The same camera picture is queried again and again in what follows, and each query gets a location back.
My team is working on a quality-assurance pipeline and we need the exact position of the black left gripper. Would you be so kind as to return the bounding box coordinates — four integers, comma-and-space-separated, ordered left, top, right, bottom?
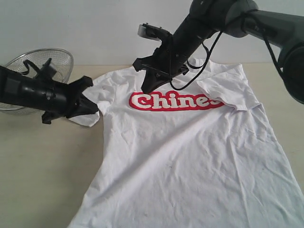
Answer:
41, 76, 99, 124

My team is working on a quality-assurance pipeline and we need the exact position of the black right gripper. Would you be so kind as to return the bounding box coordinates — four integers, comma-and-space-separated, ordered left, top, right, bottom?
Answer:
132, 35, 203, 93

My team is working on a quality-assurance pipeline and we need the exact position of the white t-shirt red print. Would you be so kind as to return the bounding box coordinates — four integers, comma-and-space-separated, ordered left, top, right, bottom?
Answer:
70, 62, 304, 228

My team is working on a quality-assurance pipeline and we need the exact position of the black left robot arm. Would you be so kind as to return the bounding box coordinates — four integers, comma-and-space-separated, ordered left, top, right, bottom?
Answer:
0, 67, 99, 124

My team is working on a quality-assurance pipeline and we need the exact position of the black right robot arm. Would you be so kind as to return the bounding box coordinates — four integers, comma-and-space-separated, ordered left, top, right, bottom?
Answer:
133, 0, 304, 103

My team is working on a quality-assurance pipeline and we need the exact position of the metal mesh basket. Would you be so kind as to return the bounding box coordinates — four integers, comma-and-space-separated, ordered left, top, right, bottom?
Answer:
0, 48, 74, 116

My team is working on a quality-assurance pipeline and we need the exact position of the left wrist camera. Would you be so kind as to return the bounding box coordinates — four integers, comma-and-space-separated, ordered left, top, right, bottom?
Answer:
21, 58, 57, 80

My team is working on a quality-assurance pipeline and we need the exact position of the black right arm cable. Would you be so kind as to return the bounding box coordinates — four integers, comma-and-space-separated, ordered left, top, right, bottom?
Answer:
170, 9, 283, 91

